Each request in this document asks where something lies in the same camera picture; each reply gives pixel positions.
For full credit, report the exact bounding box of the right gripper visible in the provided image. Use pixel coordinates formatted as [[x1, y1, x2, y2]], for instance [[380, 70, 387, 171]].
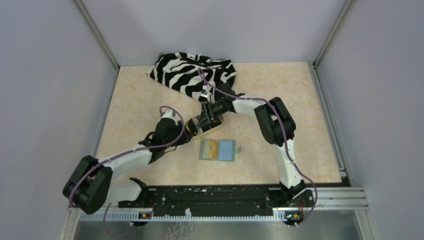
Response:
[[196, 99, 227, 130]]

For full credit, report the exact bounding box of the beige oval tray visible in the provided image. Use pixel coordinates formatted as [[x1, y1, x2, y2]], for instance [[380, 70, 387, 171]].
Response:
[[185, 114, 225, 140]]

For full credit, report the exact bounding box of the yellow VIP card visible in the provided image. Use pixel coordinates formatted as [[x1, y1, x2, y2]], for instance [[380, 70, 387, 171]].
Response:
[[202, 139, 219, 159]]

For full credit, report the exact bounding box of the green card holder wallet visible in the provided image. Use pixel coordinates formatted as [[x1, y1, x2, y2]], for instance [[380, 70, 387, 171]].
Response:
[[199, 138, 242, 162]]

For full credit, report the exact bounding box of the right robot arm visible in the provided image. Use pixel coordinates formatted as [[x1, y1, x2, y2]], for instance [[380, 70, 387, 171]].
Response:
[[186, 83, 306, 206]]

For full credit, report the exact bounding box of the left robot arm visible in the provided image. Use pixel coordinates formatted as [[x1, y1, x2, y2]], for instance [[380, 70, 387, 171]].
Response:
[[62, 114, 193, 215]]

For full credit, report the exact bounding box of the zebra striped cloth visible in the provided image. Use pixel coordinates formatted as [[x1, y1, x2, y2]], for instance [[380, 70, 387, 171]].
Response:
[[146, 52, 237, 102]]

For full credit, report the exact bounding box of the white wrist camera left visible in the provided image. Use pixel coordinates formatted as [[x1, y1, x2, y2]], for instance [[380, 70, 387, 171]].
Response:
[[161, 109, 176, 122]]

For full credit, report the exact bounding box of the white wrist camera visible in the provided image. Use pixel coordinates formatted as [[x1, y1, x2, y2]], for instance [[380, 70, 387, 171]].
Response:
[[198, 91, 213, 102], [161, 109, 176, 122]]

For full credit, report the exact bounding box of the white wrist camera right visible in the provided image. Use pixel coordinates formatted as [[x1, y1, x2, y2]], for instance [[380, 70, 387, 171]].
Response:
[[198, 91, 213, 102]]

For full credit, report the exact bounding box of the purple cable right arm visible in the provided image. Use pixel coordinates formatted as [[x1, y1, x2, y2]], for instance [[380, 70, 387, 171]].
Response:
[[197, 68, 319, 228]]

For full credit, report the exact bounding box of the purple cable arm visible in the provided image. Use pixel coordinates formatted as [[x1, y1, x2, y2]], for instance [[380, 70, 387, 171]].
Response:
[[197, 68, 319, 228], [67, 105, 185, 238]]

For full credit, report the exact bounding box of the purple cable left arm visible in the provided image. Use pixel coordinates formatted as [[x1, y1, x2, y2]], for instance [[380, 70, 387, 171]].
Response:
[[67, 105, 185, 238]]

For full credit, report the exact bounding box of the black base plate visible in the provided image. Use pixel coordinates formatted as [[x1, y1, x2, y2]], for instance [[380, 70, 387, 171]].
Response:
[[118, 184, 314, 217]]

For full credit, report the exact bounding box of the aluminium front rail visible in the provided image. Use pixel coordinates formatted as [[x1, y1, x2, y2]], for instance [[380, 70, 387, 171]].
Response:
[[60, 185, 381, 240]]

